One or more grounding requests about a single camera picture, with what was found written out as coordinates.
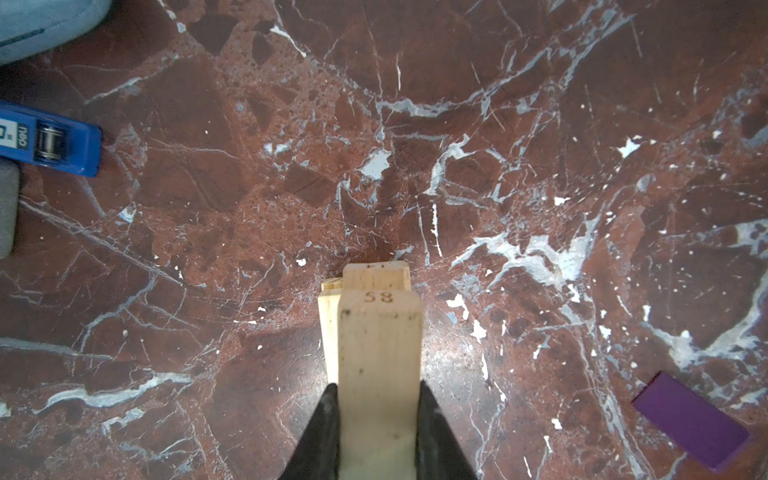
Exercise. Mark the wood block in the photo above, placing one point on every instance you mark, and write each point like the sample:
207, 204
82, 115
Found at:
380, 344
378, 276
328, 303

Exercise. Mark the blue grey oval case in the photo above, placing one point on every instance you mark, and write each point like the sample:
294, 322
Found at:
29, 27

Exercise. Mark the blue stapler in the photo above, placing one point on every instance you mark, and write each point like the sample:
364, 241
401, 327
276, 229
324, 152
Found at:
49, 140

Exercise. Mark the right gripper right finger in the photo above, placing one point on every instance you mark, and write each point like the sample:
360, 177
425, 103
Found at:
438, 453

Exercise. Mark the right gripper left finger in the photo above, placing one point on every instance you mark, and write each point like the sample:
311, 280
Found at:
317, 453

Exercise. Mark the grey rectangular sponge block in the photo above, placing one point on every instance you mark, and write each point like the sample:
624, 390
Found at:
9, 200

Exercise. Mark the purple block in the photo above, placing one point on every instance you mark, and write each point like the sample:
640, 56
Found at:
702, 430

